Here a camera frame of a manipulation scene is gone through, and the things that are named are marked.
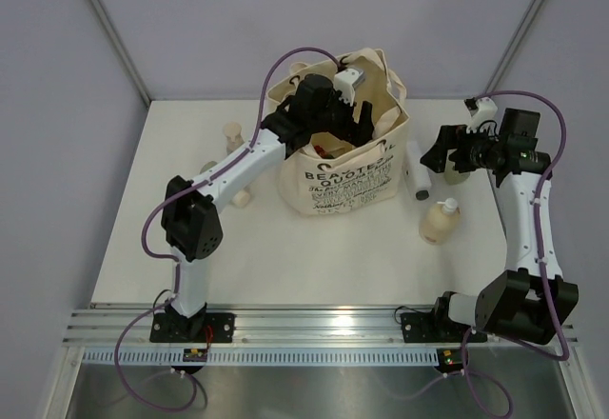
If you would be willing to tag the pale green round bottle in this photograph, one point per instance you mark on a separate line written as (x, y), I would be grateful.
(452, 177)

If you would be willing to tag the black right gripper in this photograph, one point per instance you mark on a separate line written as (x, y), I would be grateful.
(449, 138)

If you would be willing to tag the right aluminium frame post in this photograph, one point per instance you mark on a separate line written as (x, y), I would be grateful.
(525, 26)

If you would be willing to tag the aluminium frame post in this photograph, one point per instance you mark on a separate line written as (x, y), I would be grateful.
(525, 26)
(115, 41)

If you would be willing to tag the cream canvas tote bag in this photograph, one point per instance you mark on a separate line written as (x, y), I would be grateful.
(371, 173)

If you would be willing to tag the white slotted cable duct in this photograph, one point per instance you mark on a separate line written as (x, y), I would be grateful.
(280, 357)

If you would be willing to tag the beige pump bottle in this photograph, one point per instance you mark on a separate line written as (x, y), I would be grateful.
(233, 134)

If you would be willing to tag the cream pump lotion bottle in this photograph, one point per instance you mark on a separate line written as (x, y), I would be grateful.
(440, 221)

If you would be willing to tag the clear amber soap bottle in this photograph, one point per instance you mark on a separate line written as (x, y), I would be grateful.
(384, 124)

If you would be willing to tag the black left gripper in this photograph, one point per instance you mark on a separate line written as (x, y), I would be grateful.
(355, 133)

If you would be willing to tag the aluminium mounting rail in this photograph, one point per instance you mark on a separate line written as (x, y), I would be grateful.
(254, 326)

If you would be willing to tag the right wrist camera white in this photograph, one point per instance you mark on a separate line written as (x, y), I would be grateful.
(481, 110)

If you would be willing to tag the left aluminium frame post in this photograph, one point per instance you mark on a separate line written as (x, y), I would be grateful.
(115, 41)

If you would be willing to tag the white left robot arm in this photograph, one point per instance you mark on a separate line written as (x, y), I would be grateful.
(191, 217)

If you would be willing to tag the white tube black cap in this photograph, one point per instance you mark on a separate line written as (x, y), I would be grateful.
(417, 178)

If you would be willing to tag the green dish soap bottle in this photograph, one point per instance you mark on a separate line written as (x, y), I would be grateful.
(329, 146)

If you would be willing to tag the pale green lotion tube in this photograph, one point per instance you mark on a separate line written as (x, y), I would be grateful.
(241, 198)

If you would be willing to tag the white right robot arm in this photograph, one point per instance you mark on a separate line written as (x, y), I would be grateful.
(530, 299)

